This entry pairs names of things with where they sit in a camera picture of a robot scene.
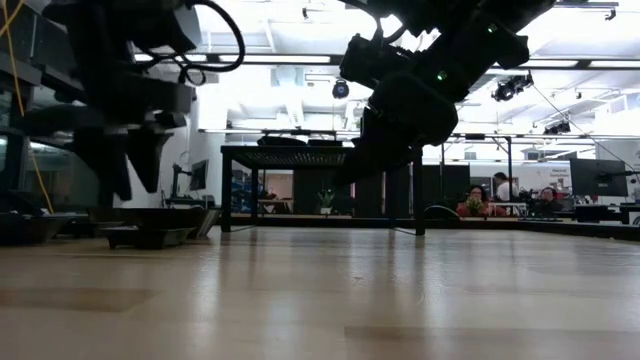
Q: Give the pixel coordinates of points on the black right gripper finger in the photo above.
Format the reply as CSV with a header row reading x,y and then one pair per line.
x,y
380,162

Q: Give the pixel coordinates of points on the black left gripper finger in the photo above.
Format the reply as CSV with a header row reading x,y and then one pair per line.
x,y
147,160
112,170

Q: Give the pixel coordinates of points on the black round dish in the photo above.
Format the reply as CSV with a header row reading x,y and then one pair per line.
x,y
30,230

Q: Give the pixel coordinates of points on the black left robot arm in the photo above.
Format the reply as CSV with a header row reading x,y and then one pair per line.
x,y
120,20

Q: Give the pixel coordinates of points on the black background robot arm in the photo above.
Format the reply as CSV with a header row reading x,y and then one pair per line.
x,y
527,194

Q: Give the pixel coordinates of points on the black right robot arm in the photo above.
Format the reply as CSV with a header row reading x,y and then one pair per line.
x,y
500,20

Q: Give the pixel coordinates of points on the black wavy square dish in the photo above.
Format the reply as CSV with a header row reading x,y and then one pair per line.
x,y
175,217

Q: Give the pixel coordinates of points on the small green potted plant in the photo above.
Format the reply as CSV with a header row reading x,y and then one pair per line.
x,y
326,200

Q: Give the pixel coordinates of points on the black perforated metal shelf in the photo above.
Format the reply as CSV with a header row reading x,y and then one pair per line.
x,y
285,156

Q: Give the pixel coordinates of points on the black ceiling spotlight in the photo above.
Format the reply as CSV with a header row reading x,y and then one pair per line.
x,y
512,86

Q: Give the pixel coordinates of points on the person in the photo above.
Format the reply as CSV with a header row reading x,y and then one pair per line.
x,y
504,187
477,192
547,197

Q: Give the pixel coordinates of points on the long white light bar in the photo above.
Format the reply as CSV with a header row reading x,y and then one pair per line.
x,y
275,58

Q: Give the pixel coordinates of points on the large black computer monitor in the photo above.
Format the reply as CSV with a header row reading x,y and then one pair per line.
x,y
597,177

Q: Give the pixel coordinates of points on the small black ceiling fixture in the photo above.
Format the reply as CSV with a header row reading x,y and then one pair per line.
x,y
610,15

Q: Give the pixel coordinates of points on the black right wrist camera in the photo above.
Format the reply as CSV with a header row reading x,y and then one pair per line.
x,y
372,60

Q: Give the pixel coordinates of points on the black hanging ceiling camera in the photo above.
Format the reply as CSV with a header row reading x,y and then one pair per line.
x,y
340,89

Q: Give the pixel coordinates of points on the black metal background frame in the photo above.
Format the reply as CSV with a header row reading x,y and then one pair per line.
x,y
510,165

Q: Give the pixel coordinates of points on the white wall sign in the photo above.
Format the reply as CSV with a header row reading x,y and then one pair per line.
x,y
560,172

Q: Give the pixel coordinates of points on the black aluminium table frame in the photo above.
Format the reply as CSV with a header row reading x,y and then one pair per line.
x,y
575,229

